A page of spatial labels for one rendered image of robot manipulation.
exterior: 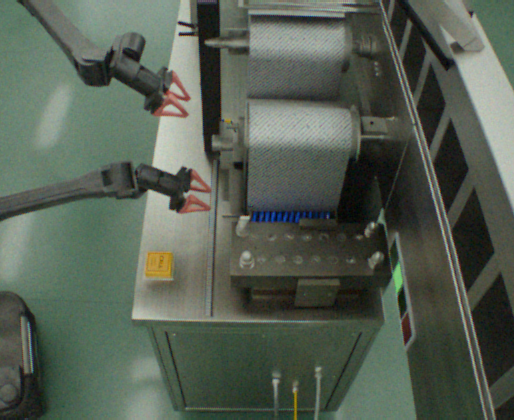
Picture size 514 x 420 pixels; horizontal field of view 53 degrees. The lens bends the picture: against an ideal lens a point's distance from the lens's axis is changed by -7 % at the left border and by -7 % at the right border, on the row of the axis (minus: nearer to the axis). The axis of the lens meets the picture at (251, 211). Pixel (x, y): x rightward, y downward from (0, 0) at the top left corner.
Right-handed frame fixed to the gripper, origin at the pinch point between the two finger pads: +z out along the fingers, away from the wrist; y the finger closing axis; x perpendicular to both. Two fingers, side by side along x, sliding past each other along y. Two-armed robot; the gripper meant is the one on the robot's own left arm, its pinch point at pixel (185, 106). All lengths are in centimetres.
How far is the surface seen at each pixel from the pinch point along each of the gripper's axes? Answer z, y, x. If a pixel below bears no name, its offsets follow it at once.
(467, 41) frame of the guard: 16, 22, 59
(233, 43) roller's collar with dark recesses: 5.6, -20.3, 9.9
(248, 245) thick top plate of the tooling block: 30.1, 18.7, -12.4
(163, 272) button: 19.9, 20.4, -34.8
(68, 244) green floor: 29, -51, -146
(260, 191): 27.2, 7.8, -4.6
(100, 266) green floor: 44, -39, -134
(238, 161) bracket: 21.0, 0.6, -5.8
